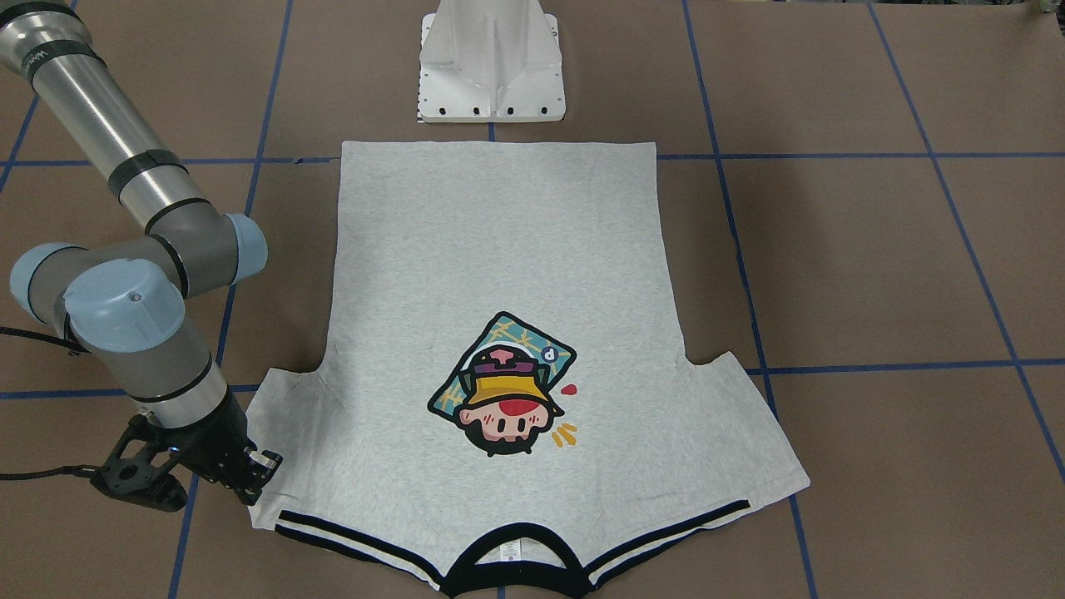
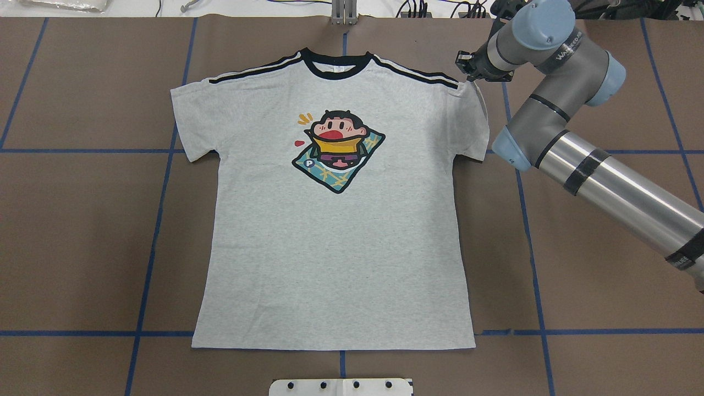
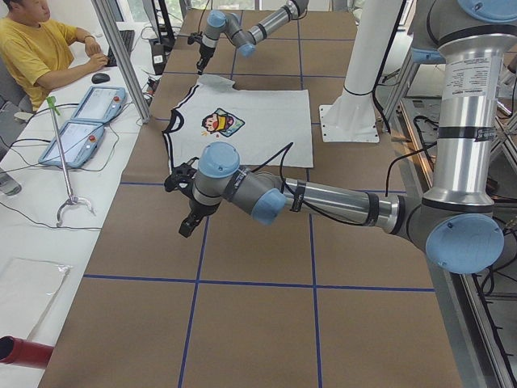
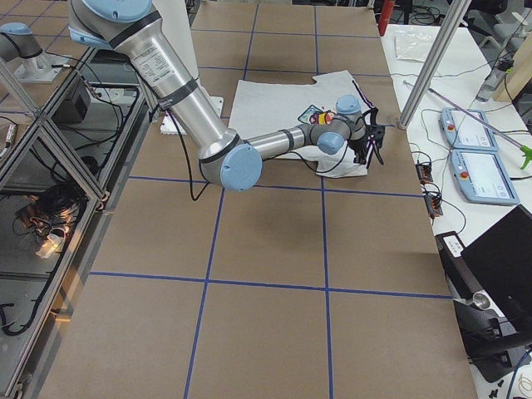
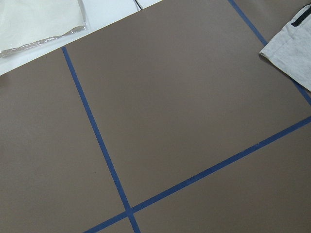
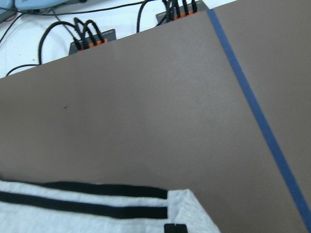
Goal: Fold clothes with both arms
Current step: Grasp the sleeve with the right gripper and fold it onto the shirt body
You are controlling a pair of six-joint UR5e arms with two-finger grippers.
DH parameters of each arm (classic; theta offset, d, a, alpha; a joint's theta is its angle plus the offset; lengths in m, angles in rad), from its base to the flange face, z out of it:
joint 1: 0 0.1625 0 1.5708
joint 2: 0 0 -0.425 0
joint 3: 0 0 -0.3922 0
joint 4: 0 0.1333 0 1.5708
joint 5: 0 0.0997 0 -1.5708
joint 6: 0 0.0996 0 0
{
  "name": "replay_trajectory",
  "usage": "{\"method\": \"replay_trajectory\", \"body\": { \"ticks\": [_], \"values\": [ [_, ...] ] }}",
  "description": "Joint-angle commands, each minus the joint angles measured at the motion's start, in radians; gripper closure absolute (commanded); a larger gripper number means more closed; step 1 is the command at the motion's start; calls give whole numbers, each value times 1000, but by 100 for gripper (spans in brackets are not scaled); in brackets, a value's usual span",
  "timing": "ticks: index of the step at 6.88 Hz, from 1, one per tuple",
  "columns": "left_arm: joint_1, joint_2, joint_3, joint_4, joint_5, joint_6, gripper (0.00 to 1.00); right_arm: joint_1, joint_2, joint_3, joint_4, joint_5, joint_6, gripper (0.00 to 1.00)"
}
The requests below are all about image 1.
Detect grey cartoon print t-shirt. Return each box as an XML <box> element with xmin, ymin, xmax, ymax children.
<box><xmin>247</xmin><ymin>141</ymin><xmax>810</xmax><ymax>598</ymax></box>

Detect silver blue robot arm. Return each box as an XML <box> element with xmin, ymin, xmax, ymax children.
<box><xmin>1</xmin><ymin>1</ymin><xmax>283</xmax><ymax>512</ymax></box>

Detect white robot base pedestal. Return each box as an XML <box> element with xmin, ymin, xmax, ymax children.
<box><xmin>416</xmin><ymin>1</ymin><xmax>567</xmax><ymax>124</ymax></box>

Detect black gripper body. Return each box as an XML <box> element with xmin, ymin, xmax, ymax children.
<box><xmin>91</xmin><ymin>391</ymin><xmax>256</xmax><ymax>512</ymax></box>

